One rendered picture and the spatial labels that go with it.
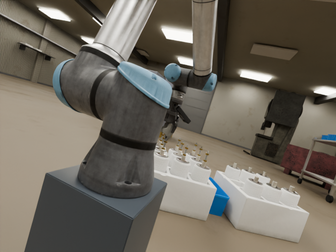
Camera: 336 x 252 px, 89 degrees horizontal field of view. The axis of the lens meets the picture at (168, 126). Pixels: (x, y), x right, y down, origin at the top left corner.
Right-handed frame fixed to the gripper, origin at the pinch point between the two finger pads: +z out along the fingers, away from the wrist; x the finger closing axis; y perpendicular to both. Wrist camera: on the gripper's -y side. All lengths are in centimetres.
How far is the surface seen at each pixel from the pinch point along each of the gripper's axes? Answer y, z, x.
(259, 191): -50, 13, 25
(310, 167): -396, 3, -92
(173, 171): -5.9, 15.4, 5.6
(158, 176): 2.5, 18.0, 7.4
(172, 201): -7.4, 28.6, 11.2
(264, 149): -517, 0, -272
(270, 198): -58, 15, 27
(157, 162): 3.3, 12.6, 3.8
